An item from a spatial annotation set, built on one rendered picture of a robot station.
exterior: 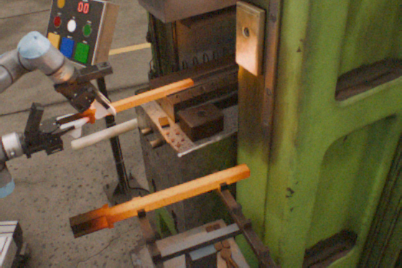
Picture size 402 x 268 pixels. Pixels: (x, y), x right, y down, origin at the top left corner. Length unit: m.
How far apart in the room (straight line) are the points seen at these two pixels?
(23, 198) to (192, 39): 1.51
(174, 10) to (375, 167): 0.82
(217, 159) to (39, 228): 1.32
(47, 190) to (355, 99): 1.91
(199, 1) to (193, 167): 0.51
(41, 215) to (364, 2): 1.95
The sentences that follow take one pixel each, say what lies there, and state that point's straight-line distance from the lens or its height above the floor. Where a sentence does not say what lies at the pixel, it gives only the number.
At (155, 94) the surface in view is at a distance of 1.26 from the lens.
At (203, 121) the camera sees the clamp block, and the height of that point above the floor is 0.98.
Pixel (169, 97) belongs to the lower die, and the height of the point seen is 0.99.
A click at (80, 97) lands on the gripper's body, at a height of 1.10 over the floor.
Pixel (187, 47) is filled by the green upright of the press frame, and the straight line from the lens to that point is 1.49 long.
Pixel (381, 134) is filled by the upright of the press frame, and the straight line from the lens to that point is 1.34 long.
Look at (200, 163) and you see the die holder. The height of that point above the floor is 0.85.
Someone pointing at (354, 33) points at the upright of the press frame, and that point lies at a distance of 1.04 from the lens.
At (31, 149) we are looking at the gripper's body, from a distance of 1.23.
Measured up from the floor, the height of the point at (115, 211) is 0.99.
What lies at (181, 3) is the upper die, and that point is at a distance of 1.10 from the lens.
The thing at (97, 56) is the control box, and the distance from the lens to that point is 1.58.
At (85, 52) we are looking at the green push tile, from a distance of 1.59.
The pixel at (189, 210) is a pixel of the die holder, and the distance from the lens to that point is 1.35.
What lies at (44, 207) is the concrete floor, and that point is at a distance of 2.41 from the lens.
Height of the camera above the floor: 1.70
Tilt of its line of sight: 33 degrees down
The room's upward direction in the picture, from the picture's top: 6 degrees counter-clockwise
